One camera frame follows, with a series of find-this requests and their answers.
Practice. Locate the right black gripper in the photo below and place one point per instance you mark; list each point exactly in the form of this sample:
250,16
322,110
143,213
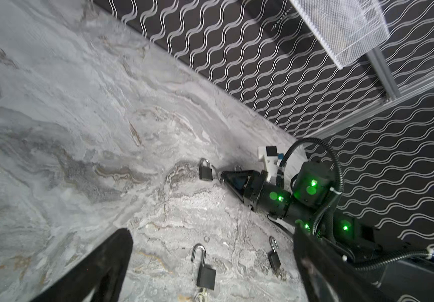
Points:
259,194

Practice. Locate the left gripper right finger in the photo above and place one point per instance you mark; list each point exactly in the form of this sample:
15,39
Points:
326,277

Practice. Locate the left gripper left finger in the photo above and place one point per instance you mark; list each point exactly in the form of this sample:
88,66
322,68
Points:
99,276

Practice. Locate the black padlock top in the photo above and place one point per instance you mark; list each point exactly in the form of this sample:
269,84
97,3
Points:
205,170

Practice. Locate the black padlock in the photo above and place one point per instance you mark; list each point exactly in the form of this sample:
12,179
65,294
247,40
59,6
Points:
273,256
205,170
206,275

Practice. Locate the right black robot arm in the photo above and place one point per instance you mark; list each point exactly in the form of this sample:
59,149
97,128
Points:
404,275

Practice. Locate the white wire basket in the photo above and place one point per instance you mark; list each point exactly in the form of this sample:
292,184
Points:
346,29

